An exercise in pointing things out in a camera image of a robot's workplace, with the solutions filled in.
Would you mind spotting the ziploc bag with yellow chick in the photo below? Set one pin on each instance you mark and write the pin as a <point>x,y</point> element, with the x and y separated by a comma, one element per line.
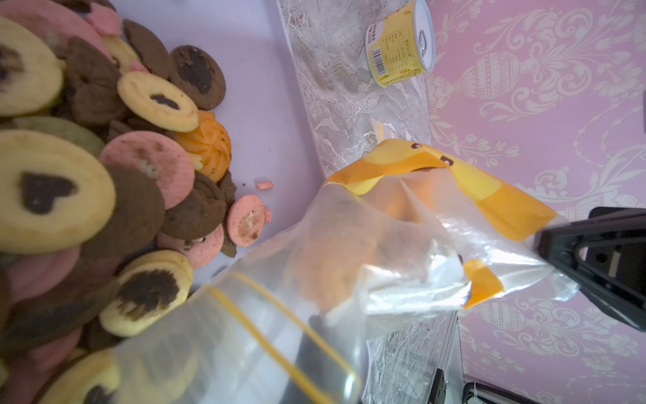
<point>404,234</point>

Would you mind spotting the yellow tin can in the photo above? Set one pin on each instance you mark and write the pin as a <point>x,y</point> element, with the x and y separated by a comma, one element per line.
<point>402,45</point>

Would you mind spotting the pile of assorted cookies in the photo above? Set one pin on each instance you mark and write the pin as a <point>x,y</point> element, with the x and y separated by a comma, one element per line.
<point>115,187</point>

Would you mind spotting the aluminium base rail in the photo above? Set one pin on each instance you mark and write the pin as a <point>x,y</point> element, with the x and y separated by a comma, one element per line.
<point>449,385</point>

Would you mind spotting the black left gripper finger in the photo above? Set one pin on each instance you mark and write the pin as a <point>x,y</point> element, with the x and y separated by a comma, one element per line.
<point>321,368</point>

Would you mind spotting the lilac plastic tray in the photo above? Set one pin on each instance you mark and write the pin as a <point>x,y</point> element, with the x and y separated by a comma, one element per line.
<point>273,153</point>

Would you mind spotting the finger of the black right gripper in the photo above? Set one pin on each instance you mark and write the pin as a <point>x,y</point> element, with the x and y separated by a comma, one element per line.
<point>605,256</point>

